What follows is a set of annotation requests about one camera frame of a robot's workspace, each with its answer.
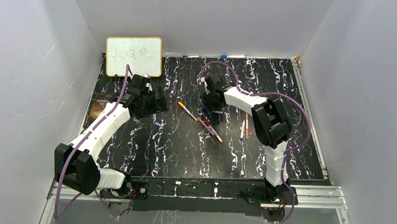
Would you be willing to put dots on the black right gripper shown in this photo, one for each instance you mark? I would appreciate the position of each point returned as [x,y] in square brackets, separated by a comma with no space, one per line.
[206,97]

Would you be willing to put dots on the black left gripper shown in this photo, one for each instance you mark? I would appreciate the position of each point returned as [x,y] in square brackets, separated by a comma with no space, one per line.
[158,106]

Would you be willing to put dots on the brown capped yellow-end marker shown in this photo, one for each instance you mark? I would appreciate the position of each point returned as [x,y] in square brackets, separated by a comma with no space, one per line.
[215,133]

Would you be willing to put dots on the yellow capped marker pen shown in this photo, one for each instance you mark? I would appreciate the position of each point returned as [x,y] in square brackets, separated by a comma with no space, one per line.
[187,111]

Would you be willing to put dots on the pink translucent pen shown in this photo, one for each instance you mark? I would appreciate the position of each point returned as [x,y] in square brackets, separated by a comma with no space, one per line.
[205,126]

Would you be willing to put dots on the orange red pen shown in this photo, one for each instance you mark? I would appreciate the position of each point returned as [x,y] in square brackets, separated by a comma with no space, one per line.
[246,126]

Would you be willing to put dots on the light blue capped marker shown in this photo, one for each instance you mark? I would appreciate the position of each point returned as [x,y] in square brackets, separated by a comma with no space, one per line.
[242,130]

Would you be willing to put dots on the blue capped whiteboard marker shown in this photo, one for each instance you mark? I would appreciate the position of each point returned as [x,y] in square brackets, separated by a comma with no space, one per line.
[235,56]

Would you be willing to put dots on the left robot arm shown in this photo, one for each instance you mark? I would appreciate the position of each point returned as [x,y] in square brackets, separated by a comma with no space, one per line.
[75,163]

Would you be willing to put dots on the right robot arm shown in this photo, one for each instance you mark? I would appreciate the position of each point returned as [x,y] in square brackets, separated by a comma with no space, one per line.
[271,124]

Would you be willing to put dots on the small framed whiteboard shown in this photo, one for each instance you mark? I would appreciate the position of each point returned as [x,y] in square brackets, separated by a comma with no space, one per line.
[142,54]

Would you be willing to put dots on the dark paperback book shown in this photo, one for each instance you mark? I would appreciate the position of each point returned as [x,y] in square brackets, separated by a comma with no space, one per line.
[98,105]

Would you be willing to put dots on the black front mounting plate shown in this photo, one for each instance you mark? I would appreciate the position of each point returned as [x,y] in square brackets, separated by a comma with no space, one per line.
[198,205]

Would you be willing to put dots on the aluminium front rail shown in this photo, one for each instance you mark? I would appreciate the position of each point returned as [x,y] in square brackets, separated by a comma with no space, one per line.
[303,196]

